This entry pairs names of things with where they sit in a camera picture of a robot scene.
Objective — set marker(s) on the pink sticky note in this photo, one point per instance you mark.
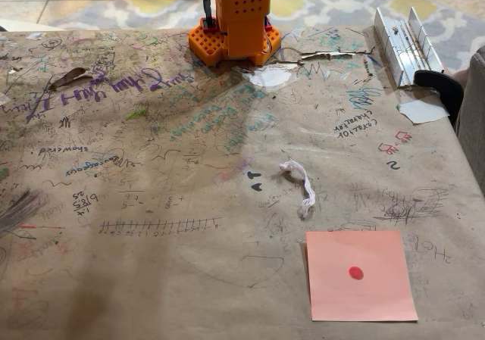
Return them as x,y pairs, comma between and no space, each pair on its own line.
360,294

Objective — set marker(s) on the orange SO-100 robot arm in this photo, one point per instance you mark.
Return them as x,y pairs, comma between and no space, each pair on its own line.
242,22

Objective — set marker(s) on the small red round object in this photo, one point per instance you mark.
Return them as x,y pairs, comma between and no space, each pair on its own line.
355,272

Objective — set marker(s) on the thin sewing needle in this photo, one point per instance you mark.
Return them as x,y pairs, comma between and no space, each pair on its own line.
287,155

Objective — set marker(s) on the scribbled brown paper table cover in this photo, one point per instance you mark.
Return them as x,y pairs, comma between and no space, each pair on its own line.
151,203

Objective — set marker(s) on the black upright connector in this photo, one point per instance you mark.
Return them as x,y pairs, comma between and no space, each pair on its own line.
207,10

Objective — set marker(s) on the patterned grey yellow rug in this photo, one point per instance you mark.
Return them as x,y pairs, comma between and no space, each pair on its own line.
333,3

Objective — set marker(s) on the white paper scrap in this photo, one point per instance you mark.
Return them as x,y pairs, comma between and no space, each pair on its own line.
422,111

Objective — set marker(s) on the torn brown paper flap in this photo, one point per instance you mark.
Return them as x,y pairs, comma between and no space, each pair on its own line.
70,77

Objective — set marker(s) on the aluminium miter box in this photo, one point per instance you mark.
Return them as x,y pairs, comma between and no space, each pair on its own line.
407,48

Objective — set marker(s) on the black clamp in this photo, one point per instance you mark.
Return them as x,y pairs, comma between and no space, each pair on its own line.
443,86

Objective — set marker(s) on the grey upholstered chair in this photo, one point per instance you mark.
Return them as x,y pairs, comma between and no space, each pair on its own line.
473,120

